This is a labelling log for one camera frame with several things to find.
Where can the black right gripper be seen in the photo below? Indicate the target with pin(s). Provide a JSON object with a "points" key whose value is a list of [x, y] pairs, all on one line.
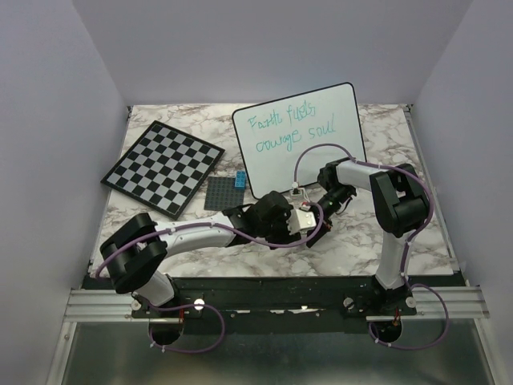
{"points": [[325, 226]]}

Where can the aluminium extrusion frame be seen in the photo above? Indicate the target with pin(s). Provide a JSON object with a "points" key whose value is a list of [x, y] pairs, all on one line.
{"points": [[97, 306]]}

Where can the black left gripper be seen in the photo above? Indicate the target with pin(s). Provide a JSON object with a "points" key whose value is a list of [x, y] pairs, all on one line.
{"points": [[285, 237]]}

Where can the white whiteboard black frame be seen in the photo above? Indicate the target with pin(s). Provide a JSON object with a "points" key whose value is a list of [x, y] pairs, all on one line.
{"points": [[297, 134]]}

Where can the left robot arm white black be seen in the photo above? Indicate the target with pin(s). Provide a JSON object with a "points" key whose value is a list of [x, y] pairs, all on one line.
{"points": [[134, 253]]}

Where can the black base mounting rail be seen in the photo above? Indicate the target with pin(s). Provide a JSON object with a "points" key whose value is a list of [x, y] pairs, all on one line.
{"points": [[278, 305]]}

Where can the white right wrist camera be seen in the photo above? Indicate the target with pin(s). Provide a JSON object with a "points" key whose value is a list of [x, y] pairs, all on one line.
{"points": [[298, 197]]}

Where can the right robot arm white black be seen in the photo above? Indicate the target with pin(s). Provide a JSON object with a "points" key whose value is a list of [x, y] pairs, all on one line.
{"points": [[401, 206]]}

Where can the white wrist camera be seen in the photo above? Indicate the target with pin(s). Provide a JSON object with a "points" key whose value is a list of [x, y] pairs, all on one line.
{"points": [[301, 220], [298, 197]]}

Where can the dark grey lego baseplate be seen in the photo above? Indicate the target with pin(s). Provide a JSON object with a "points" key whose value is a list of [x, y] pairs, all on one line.
{"points": [[222, 194]]}

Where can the black and silver chessboard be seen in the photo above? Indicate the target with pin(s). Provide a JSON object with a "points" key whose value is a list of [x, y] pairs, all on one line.
{"points": [[164, 169]]}

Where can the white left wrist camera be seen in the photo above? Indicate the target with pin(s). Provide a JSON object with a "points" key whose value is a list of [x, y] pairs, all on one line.
{"points": [[301, 220]]}

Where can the blue lego brick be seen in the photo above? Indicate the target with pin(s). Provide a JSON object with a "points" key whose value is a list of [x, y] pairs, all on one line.
{"points": [[240, 179]]}

